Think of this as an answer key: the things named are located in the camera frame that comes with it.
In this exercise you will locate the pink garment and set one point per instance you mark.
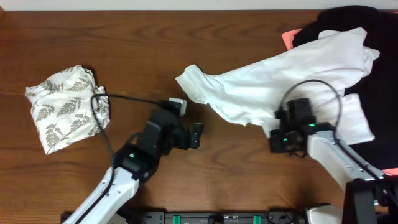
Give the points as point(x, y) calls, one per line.
point(288, 38)

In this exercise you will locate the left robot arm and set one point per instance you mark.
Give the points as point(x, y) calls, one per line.
point(135, 163)

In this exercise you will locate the fern print fabric bag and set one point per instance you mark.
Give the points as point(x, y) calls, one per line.
point(62, 110)

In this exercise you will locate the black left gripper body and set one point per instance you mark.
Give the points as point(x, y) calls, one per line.
point(178, 140)

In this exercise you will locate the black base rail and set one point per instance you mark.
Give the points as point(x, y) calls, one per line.
point(272, 217)

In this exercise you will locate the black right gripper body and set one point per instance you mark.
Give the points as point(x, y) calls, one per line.
point(283, 142)

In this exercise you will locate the black garment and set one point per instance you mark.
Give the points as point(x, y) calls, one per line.
point(378, 90)

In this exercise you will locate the white t-shirt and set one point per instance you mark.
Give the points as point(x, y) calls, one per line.
point(320, 70)

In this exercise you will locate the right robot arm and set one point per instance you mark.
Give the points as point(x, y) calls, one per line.
point(370, 194)

